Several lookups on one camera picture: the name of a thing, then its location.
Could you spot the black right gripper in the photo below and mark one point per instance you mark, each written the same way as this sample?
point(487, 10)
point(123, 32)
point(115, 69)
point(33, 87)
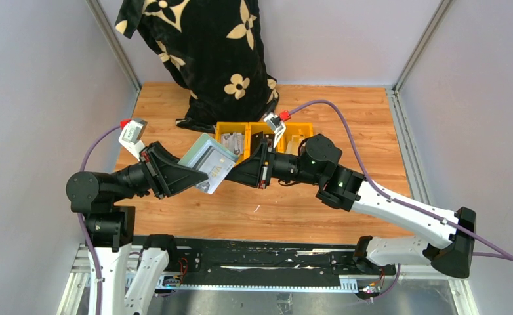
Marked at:
point(248, 172)

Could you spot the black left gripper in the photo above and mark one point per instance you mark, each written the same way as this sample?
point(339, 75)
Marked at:
point(164, 172)

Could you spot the silver VIP credit card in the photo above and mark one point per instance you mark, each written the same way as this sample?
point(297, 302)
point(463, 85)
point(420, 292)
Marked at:
point(216, 165)

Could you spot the green leather card holder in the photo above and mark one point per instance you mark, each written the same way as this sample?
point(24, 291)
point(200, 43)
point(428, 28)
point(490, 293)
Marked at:
point(204, 142)

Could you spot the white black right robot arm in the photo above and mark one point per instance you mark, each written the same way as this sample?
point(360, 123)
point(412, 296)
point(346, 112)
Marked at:
point(441, 237)

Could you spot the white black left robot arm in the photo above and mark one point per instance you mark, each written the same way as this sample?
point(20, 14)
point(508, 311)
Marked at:
point(109, 227)

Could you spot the silver grey cards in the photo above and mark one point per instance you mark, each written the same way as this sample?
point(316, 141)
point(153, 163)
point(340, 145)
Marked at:
point(234, 142)

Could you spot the gold beige cards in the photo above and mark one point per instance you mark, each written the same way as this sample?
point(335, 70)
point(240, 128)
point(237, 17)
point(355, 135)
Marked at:
point(294, 143)

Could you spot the left yellow plastic bin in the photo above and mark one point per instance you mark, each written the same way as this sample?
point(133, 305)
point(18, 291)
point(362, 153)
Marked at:
point(239, 127)

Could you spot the right yellow plastic bin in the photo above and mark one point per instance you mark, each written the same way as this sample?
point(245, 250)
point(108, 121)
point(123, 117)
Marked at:
point(305, 129)

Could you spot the black floral blanket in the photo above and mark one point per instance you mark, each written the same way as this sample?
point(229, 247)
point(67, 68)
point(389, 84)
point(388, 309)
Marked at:
point(213, 49)

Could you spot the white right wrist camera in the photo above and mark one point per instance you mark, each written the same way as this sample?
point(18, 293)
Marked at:
point(276, 122)

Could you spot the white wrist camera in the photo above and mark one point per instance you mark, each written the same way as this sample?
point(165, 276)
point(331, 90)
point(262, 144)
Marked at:
point(276, 122)
point(131, 134)

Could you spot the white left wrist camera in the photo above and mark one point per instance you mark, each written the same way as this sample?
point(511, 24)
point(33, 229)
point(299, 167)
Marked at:
point(131, 134)

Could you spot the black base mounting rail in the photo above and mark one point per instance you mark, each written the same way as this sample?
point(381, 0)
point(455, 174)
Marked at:
point(242, 263)

